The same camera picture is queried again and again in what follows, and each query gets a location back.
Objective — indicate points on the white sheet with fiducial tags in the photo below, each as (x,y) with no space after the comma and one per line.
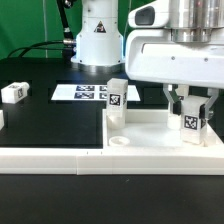
(80,92)

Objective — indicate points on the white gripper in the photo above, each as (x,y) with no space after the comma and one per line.
(178,42)

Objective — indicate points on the white square table top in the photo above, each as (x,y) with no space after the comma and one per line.
(148,129)

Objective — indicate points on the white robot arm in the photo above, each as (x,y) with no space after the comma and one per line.
(99,45)

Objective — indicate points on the white U-shaped obstacle fence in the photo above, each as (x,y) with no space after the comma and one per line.
(113,161)

